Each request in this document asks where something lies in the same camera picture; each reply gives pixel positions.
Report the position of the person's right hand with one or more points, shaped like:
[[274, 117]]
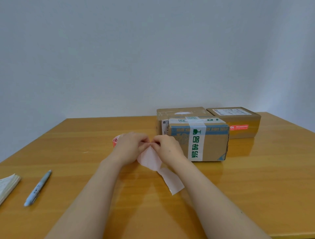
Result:
[[169, 152]]

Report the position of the person's left forearm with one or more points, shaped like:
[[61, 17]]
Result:
[[81, 202]]

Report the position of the person's left hand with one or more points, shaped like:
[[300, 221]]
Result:
[[128, 147]]

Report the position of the cardboard box with torn tape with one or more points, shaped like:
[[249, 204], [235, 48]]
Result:
[[246, 118]]

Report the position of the light blue pen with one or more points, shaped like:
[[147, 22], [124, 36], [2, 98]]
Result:
[[38, 188]]

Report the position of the single red label paper sticker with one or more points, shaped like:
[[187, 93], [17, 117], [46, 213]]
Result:
[[239, 127]]

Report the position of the box with green GT tape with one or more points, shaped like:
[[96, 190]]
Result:
[[214, 145]]

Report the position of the wide cardboard box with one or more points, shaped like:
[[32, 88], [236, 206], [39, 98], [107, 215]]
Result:
[[169, 112]]

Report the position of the white notepad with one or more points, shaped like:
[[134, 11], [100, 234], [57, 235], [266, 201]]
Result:
[[7, 186]]

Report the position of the person's right forearm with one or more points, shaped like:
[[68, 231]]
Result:
[[216, 206]]

